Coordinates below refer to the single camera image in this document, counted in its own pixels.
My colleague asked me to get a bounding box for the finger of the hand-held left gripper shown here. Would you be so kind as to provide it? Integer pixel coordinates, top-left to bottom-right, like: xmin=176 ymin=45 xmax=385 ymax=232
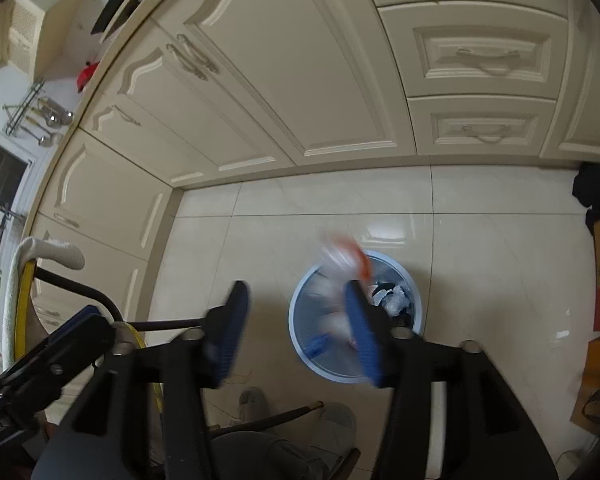
xmin=10 ymin=306 xmax=106 ymax=366
xmin=0 ymin=317 xmax=117 ymax=403

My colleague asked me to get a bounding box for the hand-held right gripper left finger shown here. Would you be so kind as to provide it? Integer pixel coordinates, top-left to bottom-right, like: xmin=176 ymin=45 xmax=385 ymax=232
xmin=32 ymin=280 xmax=252 ymax=480

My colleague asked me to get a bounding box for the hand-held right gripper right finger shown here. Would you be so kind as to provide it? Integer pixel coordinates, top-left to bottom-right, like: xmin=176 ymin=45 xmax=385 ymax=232
xmin=344 ymin=280 xmax=561 ymax=480

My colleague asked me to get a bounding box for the clear plastic wrap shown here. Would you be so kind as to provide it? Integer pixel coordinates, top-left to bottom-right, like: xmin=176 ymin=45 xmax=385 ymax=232
xmin=380 ymin=285 xmax=413 ymax=317

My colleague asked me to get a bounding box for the light blue trash bin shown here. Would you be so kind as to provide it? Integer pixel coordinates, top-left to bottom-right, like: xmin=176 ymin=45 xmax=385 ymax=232
xmin=287 ymin=250 xmax=427 ymax=385

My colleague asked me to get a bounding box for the white orange plastic wrapper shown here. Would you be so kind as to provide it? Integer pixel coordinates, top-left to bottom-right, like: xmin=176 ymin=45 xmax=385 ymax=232
xmin=316 ymin=232 xmax=373 ymax=286

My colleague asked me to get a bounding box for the grey slipper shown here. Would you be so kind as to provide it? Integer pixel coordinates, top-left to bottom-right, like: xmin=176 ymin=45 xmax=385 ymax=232
xmin=237 ymin=389 xmax=271 ymax=428
xmin=315 ymin=402 xmax=357 ymax=453

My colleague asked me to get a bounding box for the yellow tube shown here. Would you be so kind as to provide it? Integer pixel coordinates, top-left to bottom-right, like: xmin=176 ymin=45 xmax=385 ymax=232
xmin=15 ymin=257 xmax=163 ymax=411

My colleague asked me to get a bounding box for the kitchen window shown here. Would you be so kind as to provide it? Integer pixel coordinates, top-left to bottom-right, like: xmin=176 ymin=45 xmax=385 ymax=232
xmin=0 ymin=130 xmax=33 ymax=271

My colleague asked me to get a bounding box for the hanging metal spoon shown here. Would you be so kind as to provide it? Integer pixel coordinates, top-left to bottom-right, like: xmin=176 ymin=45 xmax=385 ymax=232
xmin=25 ymin=125 xmax=63 ymax=147

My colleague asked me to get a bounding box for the hanging metal ladle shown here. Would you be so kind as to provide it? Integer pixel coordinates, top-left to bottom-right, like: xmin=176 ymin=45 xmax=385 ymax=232
xmin=36 ymin=99 xmax=76 ymax=127

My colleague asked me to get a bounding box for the metal utensil rack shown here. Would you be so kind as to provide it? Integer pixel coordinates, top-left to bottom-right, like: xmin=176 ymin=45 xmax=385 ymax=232
xmin=2 ymin=80 xmax=48 ymax=136

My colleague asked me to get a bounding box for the brown paper bag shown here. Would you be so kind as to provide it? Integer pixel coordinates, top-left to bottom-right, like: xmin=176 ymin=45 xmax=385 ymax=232
xmin=570 ymin=332 xmax=600 ymax=433

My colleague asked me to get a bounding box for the black bag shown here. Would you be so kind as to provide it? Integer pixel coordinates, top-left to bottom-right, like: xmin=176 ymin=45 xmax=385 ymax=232
xmin=572 ymin=162 xmax=600 ymax=233

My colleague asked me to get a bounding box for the cream kitchen base cabinet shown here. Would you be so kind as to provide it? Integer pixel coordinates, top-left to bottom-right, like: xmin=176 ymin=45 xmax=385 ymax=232
xmin=27 ymin=0 xmax=600 ymax=321

